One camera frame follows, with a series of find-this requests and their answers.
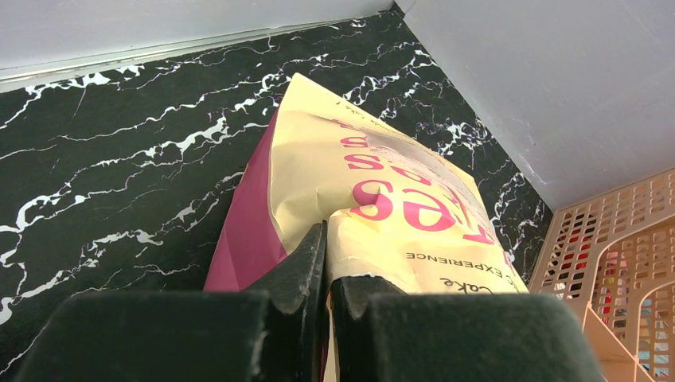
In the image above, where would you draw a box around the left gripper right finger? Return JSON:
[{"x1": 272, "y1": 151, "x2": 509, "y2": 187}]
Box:
[{"x1": 330, "y1": 276, "x2": 603, "y2": 381}]

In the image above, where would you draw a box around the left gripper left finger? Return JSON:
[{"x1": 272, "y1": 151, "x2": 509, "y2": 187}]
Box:
[{"x1": 17, "y1": 223, "x2": 328, "y2": 381}]

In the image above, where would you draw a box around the orange desk file organizer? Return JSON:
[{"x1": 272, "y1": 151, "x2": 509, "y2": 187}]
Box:
[{"x1": 529, "y1": 170, "x2": 674, "y2": 381}]

